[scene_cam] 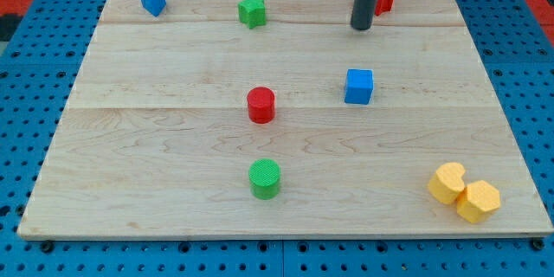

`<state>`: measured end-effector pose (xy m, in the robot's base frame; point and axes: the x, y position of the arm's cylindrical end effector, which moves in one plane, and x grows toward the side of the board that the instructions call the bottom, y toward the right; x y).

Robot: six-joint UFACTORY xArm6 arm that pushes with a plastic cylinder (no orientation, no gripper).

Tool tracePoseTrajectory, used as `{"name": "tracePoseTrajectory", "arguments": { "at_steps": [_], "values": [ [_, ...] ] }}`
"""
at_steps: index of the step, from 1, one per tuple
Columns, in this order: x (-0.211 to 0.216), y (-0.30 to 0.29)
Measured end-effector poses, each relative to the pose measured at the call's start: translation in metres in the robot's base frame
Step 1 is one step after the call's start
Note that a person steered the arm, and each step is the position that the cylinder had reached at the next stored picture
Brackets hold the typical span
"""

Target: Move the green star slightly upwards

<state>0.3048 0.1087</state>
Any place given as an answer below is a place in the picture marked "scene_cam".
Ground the green star block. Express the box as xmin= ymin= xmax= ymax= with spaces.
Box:
xmin=237 ymin=0 xmax=267 ymax=29

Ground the red cylinder block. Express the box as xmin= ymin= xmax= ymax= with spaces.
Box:
xmin=247 ymin=87 xmax=275 ymax=124

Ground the green cylinder block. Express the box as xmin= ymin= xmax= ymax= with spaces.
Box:
xmin=248 ymin=158 xmax=280 ymax=200

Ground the blue cube block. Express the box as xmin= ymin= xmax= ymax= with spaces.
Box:
xmin=344 ymin=68 xmax=374 ymax=105

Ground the light wooden board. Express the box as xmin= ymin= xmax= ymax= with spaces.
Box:
xmin=18 ymin=0 xmax=553 ymax=241

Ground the yellow heart block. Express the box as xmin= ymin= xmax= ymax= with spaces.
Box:
xmin=428 ymin=162 xmax=466 ymax=205

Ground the yellow hexagon block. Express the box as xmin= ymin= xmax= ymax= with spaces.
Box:
xmin=456 ymin=180 xmax=501 ymax=223

